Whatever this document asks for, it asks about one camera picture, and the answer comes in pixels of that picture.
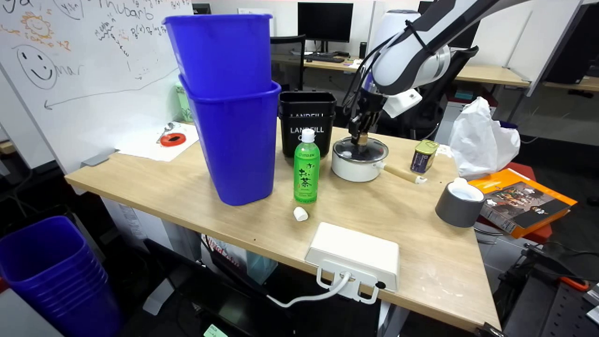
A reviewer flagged grey whiteboard eraser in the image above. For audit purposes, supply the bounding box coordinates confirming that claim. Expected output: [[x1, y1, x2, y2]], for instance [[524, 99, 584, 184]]
[[81, 146, 122, 169]]

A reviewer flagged white power strip box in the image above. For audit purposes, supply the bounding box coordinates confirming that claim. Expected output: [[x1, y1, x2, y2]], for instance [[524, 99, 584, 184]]
[[304, 221, 401, 294]]

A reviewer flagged stack of blue bins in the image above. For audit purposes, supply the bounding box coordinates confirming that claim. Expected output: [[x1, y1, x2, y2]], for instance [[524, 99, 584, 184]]
[[0, 214, 124, 337]]

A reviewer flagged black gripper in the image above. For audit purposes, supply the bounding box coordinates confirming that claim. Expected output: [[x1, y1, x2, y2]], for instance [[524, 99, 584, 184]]
[[347, 90, 384, 150]]

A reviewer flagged red tape roll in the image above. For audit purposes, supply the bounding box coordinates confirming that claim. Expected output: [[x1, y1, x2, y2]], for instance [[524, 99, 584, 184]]
[[159, 131, 189, 150]]

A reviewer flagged grey duct tape roll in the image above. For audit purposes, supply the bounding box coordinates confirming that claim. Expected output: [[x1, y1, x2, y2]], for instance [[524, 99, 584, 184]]
[[435, 180, 487, 229]]

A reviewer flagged green drink bottle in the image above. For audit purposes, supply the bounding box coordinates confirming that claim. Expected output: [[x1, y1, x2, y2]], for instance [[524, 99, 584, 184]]
[[292, 127, 322, 206]]

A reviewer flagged green spray bottle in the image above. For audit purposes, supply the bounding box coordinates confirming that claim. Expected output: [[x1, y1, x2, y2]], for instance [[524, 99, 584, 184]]
[[173, 83, 193, 124]]

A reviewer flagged wooden background desk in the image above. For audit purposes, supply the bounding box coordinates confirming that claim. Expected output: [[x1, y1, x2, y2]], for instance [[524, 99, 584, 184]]
[[304, 54, 534, 90]]

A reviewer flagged blue plastic bin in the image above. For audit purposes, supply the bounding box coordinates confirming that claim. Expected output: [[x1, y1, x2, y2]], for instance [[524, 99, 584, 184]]
[[163, 13, 275, 99], [178, 73, 283, 208]]

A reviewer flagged small yellow can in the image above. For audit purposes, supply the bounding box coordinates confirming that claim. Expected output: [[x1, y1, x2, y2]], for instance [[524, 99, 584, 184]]
[[408, 139, 440, 176]]

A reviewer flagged glass lid with wooden knob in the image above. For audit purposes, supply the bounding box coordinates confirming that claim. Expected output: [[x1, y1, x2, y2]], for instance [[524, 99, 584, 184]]
[[334, 135, 390, 167]]

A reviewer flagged black computer monitor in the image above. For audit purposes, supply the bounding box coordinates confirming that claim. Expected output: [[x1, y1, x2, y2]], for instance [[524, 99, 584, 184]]
[[296, 0, 356, 45]]

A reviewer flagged black cart frame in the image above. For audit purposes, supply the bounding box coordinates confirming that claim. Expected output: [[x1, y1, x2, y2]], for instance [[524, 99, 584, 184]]
[[496, 244, 599, 337]]

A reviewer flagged white power cable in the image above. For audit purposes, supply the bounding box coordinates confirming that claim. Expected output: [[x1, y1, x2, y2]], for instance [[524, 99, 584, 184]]
[[266, 266, 384, 311]]

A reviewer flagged white plastic bag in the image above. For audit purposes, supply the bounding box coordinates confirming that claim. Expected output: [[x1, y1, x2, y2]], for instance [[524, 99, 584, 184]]
[[448, 96, 523, 182]]

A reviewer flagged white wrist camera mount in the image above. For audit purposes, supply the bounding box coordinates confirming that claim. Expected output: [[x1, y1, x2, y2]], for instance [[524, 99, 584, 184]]
[[380, 88, 425, 120]]

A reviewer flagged black landfill bin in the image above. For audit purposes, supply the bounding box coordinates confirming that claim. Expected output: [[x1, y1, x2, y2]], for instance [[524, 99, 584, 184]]
[[279, 90, 339, 161]]

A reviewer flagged whiteboard with drawings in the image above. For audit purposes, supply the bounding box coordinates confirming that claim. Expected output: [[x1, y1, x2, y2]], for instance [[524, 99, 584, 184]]
[[0, 0, 197, 176]]

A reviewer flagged orange book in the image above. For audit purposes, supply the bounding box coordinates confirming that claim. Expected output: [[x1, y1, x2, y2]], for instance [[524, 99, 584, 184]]
[[468, 167, 579, 240]]

